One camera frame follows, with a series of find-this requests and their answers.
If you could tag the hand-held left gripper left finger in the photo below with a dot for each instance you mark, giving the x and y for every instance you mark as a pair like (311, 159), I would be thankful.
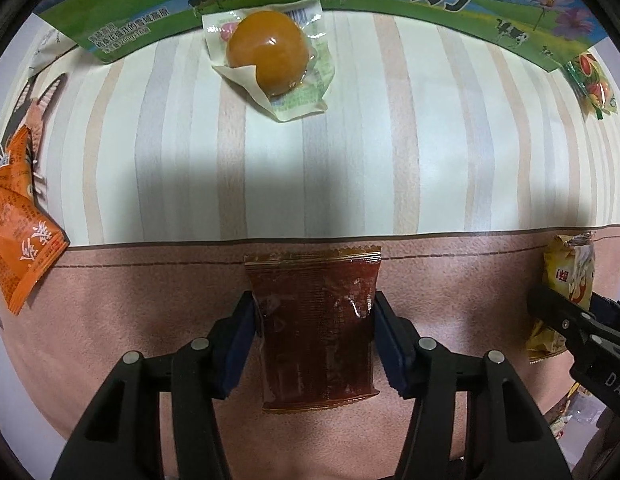
(239, 345)

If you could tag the small white snack packet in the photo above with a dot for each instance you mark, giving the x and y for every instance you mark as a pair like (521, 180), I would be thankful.
(47, 45)

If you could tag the orange snack packet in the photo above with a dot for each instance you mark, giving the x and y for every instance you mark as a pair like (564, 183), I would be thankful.
(19, 245)

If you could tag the printed cardboard box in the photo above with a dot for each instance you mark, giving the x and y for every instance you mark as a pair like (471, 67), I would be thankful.
(139, 20)

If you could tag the dark red snack packet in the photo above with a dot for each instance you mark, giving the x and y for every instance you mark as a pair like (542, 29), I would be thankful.
(315, 320)

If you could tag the yellow panda snack packet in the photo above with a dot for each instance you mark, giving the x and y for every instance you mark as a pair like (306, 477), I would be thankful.
(562, 270)

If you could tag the egg yolk packet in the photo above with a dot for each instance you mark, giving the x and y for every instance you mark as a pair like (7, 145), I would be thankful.
(267, 52)

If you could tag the yellow and white floor clutter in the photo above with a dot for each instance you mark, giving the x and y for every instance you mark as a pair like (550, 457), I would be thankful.
(575, 410)

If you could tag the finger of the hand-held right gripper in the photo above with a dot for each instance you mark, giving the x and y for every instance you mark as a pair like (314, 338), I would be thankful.
(555, 309)
(612, 307)

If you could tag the green fruit candy packet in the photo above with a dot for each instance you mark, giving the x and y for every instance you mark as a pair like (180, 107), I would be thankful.
(592, 82)

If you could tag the striped pink blanket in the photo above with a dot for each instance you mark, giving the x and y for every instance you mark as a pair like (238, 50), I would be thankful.
(164, 160)

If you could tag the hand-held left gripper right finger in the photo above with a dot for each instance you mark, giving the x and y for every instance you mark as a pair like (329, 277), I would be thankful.
(390, 345)

